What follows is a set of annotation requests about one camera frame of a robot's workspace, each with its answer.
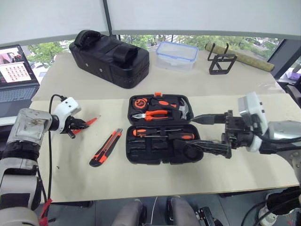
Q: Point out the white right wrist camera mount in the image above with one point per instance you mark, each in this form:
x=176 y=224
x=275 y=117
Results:
x=254 y=106

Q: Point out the black window frame pillar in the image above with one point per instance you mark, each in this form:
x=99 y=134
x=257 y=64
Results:
x=285 y=56

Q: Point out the orange black utility knife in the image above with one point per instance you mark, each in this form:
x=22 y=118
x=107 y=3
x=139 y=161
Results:
x=105 y=148

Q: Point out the black device under table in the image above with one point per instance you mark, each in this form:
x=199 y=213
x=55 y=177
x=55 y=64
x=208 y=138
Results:
x=209 y=216

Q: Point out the grey rounded shape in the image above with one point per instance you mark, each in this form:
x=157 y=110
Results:
x=183 y=212
x=131 y=214

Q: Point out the small red screwdriver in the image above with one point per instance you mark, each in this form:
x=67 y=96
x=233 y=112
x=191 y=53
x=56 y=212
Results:
x=92 y=120

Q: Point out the orange black tape measure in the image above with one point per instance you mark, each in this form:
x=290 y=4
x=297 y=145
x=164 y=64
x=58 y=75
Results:
x=140 y=103

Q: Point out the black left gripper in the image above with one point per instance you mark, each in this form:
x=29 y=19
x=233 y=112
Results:
x=69 y=126

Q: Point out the black plastic tool case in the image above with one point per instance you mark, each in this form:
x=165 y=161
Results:
x=145 y=150

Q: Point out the black rounded object white base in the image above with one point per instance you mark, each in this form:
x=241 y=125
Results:
x=282 y=200

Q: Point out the open laptop computer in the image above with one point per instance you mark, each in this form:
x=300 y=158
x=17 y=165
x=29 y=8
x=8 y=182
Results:
x=14 y=84

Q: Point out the steel claw hammer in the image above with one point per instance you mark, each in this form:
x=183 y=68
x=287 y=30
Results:
x=184 y=109

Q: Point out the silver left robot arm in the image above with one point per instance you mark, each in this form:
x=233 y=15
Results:
x=28 y=124

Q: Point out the olive rolled mat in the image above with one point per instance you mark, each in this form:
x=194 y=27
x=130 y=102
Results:
x=249 y=60

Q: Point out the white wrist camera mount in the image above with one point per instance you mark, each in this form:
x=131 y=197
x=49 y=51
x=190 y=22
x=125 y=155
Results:
x=254 y=106
x=68 y=106

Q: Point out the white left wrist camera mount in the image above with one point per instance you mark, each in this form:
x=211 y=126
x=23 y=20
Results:
x=68 y=106

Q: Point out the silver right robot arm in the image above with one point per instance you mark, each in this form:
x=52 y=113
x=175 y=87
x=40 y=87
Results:
x=282 y=131

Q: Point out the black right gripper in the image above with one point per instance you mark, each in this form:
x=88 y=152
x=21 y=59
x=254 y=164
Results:
x=235 y=131

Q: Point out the clear container blue lid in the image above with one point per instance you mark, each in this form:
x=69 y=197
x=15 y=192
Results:
x=176 y=55

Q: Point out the black padded bag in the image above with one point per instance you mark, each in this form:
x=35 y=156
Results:
x=108 y=61

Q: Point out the black window frame post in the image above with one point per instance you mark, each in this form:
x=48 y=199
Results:
x=107 y=16

